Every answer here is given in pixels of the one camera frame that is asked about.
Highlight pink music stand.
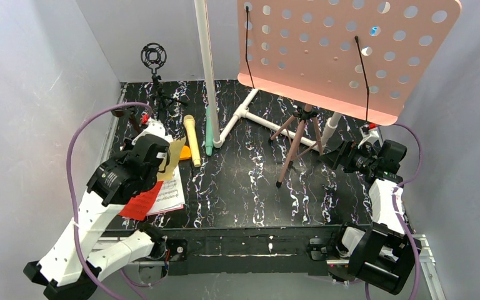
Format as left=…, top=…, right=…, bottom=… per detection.
left=236, top=0, right=463, bottom=189

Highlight pink sheet music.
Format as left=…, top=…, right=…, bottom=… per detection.
left=147, top=204, right=184, bottom=216

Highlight yellow sheet music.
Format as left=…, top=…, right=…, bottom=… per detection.
left=157, top=135, right=186, bottom=182

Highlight red folder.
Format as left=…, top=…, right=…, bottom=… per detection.
left=118, top=181, right=164, bottom=221

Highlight black tripod shock mount stand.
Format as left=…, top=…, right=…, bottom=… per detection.
left=140, top=42, right=188, bottom=123

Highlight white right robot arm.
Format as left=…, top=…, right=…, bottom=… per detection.
left=319, top=140, right=421, bottom=295

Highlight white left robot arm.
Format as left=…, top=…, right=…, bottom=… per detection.
left=23, top=134, right=169, bottom=299

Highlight orange tape measure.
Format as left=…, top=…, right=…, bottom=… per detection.
left=179, top=145, right=192, bottom=161

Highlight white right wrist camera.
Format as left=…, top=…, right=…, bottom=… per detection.
left=358, top=123, right=383, bottom=148

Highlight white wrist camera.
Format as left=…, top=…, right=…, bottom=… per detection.
left=358, top=123, right=383, bottom=148
left=136, top=114, right=166, bottom=139

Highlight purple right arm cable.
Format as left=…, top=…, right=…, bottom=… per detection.
left=364, top=122, right=424, bottom=300

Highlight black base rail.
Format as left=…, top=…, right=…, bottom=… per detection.
left=164, top=224, right=345, bottom=276

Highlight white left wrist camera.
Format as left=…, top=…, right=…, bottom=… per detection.
left=136, top=114, right=166, bottom=139

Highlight white PVC pipe frame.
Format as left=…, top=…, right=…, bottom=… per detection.
left=193, top=0, right=344, bottom=153

